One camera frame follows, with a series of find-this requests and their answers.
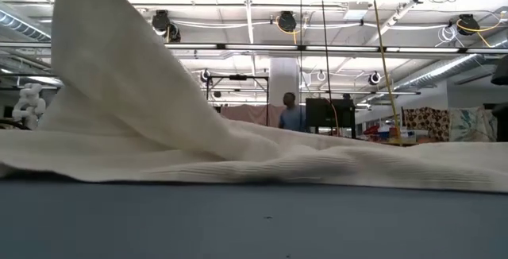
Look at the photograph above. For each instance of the white towel with beige checks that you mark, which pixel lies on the white towel with beige checks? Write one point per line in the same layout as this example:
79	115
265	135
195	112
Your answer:
119	92

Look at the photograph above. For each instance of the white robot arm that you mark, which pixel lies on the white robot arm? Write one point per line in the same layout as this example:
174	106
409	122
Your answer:
29	106

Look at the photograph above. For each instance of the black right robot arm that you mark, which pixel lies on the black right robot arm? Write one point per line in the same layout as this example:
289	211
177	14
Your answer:
502	72

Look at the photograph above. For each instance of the person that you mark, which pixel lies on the person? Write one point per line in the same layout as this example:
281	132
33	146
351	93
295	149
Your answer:
293	118

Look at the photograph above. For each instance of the long ceiling light bar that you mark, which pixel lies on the long ceiling light bar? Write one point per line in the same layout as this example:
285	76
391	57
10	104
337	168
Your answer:
258	47

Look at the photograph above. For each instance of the large black monitor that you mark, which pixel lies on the large black monitor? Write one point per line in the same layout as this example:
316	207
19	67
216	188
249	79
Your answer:
329	112

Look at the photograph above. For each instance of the cluttered wooden table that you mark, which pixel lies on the cluttered wooden table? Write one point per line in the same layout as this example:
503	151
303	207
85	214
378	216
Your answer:
381	136

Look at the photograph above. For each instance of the brown patterned cloth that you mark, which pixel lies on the brown patterned cloth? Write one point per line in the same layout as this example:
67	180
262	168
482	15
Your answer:
426	122

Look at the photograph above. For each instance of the floral patterned cloth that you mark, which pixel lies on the floral patterned cloth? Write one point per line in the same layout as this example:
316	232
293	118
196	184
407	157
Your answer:
472	124

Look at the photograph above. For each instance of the dark curved furniture piece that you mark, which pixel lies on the dark curved furniture piece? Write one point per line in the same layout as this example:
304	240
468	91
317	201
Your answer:
12	124

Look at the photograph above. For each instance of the black cabinet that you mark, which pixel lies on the black cabinet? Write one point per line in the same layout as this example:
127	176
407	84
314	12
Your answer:
502	124

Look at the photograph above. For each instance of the black overhead frame stand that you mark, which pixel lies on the black overhead frame stand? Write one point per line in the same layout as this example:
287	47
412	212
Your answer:
238	77

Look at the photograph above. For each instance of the silver ventilation duct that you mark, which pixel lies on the silver ventilation duct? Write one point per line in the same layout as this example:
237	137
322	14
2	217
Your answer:
24	28

